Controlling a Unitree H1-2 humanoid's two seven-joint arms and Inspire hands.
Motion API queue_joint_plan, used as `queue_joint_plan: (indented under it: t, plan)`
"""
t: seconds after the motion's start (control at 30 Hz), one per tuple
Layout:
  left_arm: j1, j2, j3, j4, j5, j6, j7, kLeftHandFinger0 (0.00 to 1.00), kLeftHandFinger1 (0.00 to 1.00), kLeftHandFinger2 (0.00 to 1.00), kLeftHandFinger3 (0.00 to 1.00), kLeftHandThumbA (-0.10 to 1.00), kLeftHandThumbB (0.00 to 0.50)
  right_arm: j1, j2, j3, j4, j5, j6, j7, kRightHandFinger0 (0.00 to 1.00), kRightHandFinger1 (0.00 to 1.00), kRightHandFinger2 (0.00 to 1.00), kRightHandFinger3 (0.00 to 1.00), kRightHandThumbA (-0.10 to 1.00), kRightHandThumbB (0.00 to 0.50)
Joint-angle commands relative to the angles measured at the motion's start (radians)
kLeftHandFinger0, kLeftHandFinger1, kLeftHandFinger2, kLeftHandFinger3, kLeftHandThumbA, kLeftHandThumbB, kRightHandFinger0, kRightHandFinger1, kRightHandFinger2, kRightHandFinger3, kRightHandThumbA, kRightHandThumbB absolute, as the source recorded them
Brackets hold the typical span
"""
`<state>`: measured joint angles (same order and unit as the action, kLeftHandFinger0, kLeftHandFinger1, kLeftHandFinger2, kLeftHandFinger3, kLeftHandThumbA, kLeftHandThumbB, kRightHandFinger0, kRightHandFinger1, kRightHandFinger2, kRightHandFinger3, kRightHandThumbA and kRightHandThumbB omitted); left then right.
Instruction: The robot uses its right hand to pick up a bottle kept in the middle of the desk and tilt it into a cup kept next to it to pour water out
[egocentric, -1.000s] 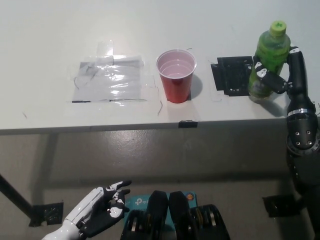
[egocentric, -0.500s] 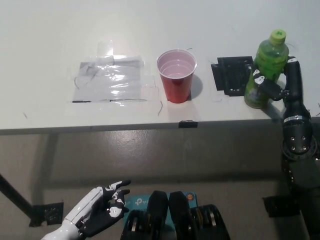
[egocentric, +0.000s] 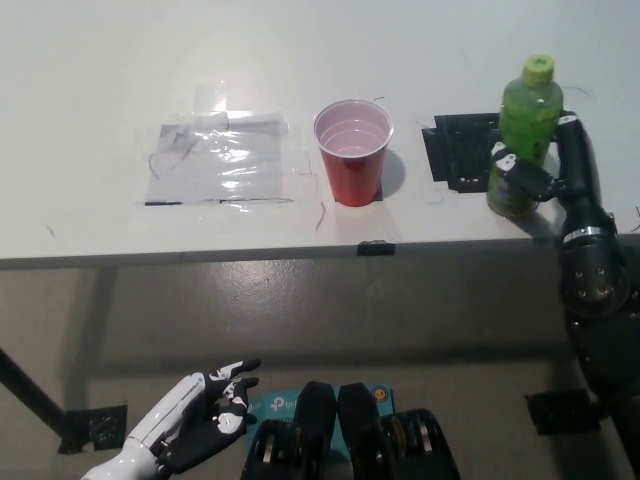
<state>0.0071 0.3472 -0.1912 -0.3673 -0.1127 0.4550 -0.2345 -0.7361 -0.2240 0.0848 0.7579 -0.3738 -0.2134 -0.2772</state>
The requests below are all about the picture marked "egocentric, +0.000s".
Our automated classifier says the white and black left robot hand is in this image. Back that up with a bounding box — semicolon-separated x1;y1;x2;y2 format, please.
122;357;262;474

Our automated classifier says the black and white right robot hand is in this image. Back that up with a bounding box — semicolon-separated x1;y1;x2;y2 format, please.
489;110;617;239

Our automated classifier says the green plastic drink bottle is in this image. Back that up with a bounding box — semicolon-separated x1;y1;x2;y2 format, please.
487;53;566;217

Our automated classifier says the red plastic cup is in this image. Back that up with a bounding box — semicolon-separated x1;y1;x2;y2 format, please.
313;98;395;207

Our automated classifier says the teal router box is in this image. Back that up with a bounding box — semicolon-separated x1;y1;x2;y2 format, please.
244;384;400;480

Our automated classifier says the black table leg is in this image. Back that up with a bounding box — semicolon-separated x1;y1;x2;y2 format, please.
0;344;69;426

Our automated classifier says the small black edge tape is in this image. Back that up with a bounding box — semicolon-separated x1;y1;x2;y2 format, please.
357;239;397;257

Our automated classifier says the clear taped plastic sheet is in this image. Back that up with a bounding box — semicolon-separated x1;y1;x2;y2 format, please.
144;110;296;206

